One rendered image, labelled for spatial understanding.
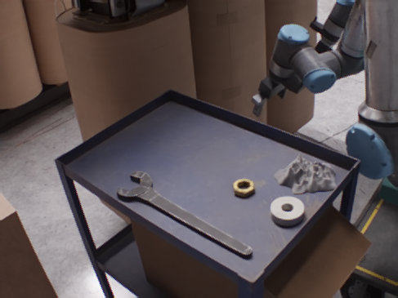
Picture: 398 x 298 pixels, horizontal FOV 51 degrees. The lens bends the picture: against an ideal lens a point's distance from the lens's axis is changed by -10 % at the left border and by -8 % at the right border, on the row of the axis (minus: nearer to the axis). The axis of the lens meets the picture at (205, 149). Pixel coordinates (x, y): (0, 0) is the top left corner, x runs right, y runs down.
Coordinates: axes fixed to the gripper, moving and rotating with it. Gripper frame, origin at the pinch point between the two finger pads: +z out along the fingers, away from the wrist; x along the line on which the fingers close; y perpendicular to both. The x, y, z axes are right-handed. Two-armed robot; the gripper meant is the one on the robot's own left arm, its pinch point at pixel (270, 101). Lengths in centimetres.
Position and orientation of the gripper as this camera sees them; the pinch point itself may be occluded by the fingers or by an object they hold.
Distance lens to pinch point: 158.3
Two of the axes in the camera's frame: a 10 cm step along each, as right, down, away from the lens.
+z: -1.2, 5.4, 8.4
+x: -7.2, 5.3, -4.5
